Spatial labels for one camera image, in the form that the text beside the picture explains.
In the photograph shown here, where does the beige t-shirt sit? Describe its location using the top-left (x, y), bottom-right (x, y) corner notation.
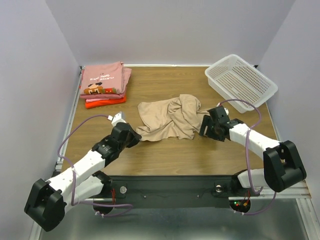
top-left (136, 94), bottom-right (209, 142)

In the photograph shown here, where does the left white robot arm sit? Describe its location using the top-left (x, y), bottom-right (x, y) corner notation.
top-left (24, 122), bottom-right (142, 232)

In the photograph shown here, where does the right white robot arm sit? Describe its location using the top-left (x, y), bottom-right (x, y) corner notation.
top-left (199, 106), bottom-right (307, 195)

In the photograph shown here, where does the dark pink folded t-shirt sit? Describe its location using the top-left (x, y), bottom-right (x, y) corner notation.
top-left (79, 93), bottom-right (126, 100)

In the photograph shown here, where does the orange folded t-shirt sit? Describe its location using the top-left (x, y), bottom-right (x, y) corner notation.
top-left (84, 95), bottom-right (127, 109)

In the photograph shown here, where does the white plastic basket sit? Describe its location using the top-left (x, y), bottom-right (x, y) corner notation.
top-left (204, 54), bottom-right (278, 114)

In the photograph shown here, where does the light pink folded t-shirt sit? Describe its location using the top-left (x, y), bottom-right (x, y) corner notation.
top-left (85, 98), bottom-right (110, 103)

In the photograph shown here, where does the pink printed folded t-shirt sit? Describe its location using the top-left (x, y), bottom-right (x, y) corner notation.
top-left (80, 61), bottom-right (132, 97)

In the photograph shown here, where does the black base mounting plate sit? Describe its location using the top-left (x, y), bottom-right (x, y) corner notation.
top-left (91, 175), bottom-right (249, 209)

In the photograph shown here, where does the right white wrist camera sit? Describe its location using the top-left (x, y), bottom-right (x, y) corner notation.
top-left (219, 106), bottom-right (229, 117)

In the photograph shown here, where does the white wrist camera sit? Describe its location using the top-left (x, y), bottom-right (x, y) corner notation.
top-left (107, 111), bottom-right (126, 127)
top-left (219, 106), bottom-right (229, 117)

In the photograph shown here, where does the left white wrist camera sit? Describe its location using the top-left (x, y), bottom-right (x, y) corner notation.
top-left (107, 111), bottom-right (126, 127)

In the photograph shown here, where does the aluminium frame rail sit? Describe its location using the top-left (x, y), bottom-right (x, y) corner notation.
top-left (251, 181), bottom-right (311, 199)

